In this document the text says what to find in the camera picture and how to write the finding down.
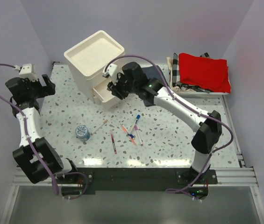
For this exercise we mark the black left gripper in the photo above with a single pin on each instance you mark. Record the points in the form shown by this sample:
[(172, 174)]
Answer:
[(49, 89)]

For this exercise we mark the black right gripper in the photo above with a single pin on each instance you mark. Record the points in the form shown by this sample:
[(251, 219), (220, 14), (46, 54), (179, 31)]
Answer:
[(115, 89)]

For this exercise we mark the cream drawer organizer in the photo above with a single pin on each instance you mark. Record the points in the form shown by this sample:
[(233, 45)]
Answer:
[(86, 61)]

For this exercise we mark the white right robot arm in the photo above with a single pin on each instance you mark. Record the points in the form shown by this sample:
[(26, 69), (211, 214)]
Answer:
[(206, 126)]

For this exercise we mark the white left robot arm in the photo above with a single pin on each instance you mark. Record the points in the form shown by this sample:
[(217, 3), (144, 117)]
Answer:
[(35, 155)]

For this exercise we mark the blue-capped white marker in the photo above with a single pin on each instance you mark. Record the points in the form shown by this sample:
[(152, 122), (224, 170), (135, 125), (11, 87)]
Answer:
[(133, 125)]

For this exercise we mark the orange marker pen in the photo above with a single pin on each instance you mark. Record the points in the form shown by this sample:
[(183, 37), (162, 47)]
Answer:
[(128, 135)]

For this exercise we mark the dark blue pencil pouch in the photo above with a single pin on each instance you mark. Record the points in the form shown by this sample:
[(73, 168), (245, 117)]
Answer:
[(152, 72)]

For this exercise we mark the red pen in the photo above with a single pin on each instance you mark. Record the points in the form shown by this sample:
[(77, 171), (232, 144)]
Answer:
[(113, 141)]

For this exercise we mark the blue patterned tape roll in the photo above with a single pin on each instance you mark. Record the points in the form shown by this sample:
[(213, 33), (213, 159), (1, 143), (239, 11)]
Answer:
[(82, 133)]

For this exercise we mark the pink-capped white marker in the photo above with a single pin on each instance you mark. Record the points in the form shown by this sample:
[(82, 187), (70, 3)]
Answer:
[(138, 135)]

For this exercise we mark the white cloth basket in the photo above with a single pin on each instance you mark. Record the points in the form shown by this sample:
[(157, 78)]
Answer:
[(187, 90)]

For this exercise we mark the black white checkered cloth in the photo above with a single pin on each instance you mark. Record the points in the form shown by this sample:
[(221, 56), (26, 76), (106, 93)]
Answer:
[(175, 74)]

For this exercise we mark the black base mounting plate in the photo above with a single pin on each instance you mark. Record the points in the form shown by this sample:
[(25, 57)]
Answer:
[(134, 179)]

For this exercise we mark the red folded cloth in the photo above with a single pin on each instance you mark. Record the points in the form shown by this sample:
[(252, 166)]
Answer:
[(207, 73)]

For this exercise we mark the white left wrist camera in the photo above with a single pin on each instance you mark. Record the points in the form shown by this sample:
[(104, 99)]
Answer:
[(26, 71)]

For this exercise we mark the aluminium frame rail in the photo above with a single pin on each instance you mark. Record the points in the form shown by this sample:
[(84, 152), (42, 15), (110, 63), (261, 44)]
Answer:
[(166, 144)]

